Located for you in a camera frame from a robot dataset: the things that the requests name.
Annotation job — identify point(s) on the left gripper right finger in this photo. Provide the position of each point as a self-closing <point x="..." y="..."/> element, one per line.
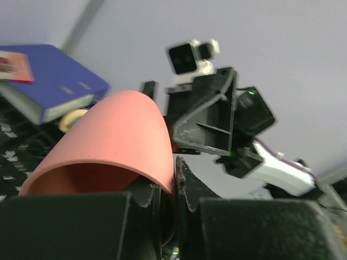
<point x="214" y="228"/>

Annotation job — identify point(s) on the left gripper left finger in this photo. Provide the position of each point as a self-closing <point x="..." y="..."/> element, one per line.
<point x="121" y="225"/>

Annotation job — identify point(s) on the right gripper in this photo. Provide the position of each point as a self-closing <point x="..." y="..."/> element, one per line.
<point x="212" y="115"/>

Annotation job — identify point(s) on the pink plastic cup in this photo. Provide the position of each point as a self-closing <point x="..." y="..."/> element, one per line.
<point x="121" y="138"/>

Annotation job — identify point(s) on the cream bird pattern plate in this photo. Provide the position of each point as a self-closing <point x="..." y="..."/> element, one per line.
<point x="69" y="119"/>

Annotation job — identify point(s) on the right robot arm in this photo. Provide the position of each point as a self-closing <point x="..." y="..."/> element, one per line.
<point x="283" y="178"/>

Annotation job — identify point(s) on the red cover book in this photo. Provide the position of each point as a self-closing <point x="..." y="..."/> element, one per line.
<point x="15" y="67"/>

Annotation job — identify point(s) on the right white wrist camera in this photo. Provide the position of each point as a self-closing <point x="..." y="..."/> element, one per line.
<point x="192" y="59"/>

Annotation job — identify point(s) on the purple-blue ring binder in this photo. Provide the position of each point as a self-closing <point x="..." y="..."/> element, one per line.
<point x="61" y="84"/>

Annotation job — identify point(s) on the black wire dish rack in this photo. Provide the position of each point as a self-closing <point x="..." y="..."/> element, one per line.
<point x="23" y="146"/>

